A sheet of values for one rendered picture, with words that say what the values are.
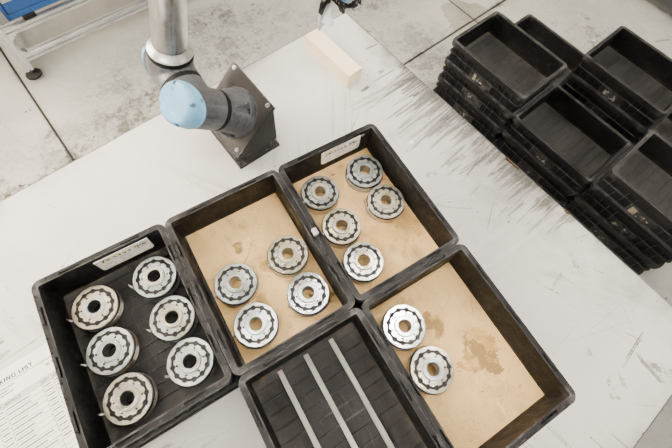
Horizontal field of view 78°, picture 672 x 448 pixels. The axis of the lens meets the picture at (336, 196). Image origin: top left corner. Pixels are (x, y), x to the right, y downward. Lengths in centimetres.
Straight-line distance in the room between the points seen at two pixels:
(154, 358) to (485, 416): 76
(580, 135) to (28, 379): 215
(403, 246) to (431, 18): 205
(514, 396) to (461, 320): 20
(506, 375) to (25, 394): 116
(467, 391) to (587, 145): 137
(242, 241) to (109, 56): 189
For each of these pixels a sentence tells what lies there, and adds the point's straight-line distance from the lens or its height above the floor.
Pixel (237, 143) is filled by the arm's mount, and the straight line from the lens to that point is 130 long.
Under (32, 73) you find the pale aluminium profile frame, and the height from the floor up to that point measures 2.
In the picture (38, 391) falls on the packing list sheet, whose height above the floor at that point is 70.
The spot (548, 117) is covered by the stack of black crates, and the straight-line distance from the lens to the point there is 215.
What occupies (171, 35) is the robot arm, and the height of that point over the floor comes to 112.
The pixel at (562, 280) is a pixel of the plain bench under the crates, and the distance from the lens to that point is 142.
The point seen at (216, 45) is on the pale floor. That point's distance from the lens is 270.
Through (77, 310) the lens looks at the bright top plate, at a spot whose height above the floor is 86.
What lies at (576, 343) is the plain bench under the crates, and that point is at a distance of 139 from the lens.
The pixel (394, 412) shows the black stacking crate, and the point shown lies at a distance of 106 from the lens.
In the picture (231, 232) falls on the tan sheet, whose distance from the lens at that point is 113.
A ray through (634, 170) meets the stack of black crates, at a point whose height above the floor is 49.
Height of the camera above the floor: 187
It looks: 64 degrees down
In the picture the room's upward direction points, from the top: 8 degrees clockwise
